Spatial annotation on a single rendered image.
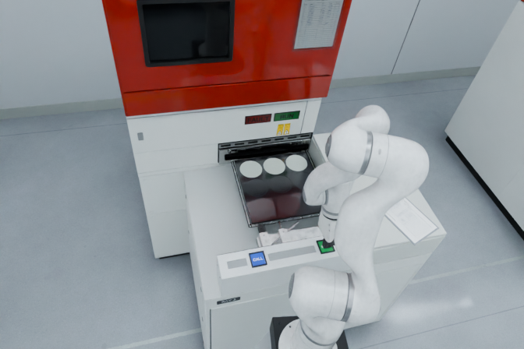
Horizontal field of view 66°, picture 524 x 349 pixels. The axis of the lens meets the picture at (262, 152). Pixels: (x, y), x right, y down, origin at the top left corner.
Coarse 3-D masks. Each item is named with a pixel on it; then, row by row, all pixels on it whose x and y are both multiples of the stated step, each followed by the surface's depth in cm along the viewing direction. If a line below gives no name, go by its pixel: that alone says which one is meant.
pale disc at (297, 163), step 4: (292, 156) 190; (296, 156) 190; (300, 156) 190; (288, 160) 188; (292, 160) 188; (296, 160) 188; (300, 160) 188; (304, 160) 189; (288, 164) 186; (292, 164) 186; (296, 164) 186; (300, 164) 187; (304, 164) 187; (292, 168) 185; (296, 168) 185; (300, 168) 185; (304, 168) 185
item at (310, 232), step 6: (306, 228) 165; (312, 228) 166; (318, 228) 166; (270, 234) 162; (276, 234) 162; (294, 234) 163; (300, 234) 163; (306, 234) 163; (312, 234) 164; (318, 234) 164; (258, 240) 160; (270, 240) 160; (294, 240) 161; (258, 246) 159
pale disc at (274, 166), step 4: (268, 160) 187; (272, 160) 187; (276, 160) 187; (280, 160) 187; (264, 164) 185; (268, 164) 185; (272, 164) 185; (276, 164) 185; (280, 164) 186; (284, 164) 186; (264, 168) 183; (268, 168) 183; (272, 168) 184; (276, 168) 184; (280, 168) 184; (284, 168) 184; (268, 172) 182; (272, 172) 182; (276, 172) 182; (280, 172) 182
